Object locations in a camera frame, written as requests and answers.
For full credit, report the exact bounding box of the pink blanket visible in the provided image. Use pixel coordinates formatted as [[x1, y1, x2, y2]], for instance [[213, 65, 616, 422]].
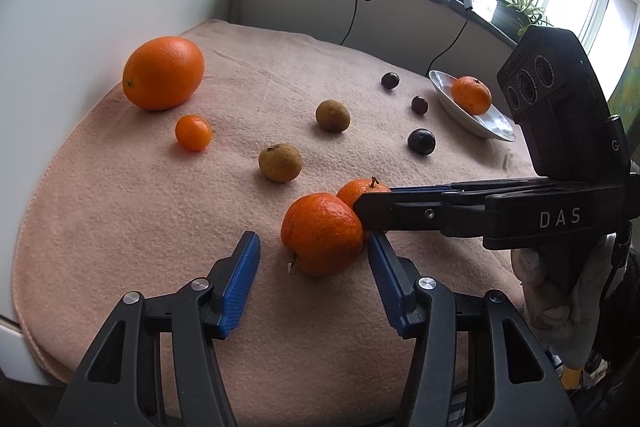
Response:
[[11, 19, 551, 413]]

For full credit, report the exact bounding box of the mandarin with leaf stub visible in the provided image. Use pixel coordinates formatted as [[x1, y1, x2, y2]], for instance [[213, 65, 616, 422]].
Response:
[[280, 192, 365, 278]]

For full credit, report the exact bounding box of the large orange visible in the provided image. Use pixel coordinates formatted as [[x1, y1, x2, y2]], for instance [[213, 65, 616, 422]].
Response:
[[122, 36, 206, 111]]

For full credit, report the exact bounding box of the small tangerine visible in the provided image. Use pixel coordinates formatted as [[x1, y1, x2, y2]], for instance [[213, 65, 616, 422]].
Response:
[[175, 115, 213, 152]]

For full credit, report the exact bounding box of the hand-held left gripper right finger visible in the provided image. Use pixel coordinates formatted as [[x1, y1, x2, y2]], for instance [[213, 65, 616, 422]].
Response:
[[366, 232, 581, 427]]

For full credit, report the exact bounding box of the brown round fruit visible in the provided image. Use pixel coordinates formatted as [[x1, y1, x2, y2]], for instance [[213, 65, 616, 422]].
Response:
[[315, 99, 351, 132], [258, 145, 303, 183]]

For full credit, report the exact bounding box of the potted green plant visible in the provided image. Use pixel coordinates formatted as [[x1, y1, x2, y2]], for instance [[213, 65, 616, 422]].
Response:
[[477, 0, 555, 42]]

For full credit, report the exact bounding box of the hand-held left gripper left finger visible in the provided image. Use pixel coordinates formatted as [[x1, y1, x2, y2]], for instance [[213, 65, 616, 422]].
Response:
[[52, 231, 262, 427]]

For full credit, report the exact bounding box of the large dark plum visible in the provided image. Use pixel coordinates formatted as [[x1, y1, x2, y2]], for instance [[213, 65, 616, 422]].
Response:
[[407, 128, 436, 156]]

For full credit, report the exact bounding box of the mandarin with stem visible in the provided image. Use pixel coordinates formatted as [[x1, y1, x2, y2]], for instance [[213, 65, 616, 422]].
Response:
[[336, 177, 392, 214]]

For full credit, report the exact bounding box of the person's right hand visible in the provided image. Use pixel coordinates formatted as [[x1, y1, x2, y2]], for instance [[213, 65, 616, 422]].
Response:
[[510, 234, 621, 369]]

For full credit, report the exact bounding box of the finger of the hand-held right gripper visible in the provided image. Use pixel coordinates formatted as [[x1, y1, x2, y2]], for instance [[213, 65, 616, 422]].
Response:
[[389, 178, 551, 194], [352, 190, 487, 239]]

